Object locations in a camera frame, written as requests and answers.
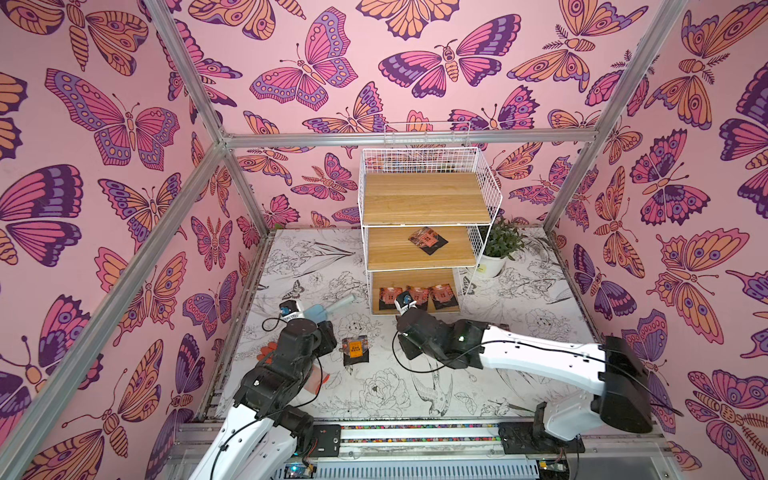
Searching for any red tea bag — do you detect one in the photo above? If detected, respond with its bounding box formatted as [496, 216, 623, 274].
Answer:
[378, 287, 403, 311]
[408, 227, 449, 255]
[408, 286, 431, 310]
[430, 284, 459, 310]

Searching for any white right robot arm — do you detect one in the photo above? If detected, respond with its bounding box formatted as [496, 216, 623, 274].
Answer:
[393, 308, 653, 441]

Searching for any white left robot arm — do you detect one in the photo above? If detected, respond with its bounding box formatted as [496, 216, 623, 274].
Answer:
[191, 318, 337, 479]

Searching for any red work glove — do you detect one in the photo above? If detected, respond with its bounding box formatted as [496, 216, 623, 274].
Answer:
[257, 341, 330, 394]

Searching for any potted green plant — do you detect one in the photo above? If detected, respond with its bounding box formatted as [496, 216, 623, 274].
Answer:
[477, 217, 525, 278]

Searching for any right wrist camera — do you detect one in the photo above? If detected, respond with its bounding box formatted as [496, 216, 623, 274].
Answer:
[395, 291, 417, 314]

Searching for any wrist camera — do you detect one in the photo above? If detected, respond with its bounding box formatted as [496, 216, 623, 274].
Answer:
[279, 299, 302, 322]
[395, 291, 417, 314]

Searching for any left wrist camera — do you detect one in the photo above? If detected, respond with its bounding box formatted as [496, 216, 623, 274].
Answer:
[279, 299, 302, 322]

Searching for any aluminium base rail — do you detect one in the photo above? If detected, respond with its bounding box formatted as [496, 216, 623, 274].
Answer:
[160, 418, 683, 479]

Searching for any white wire three-tier shelf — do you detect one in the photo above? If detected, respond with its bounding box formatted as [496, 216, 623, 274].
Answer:
[358, 147, 502, 315]

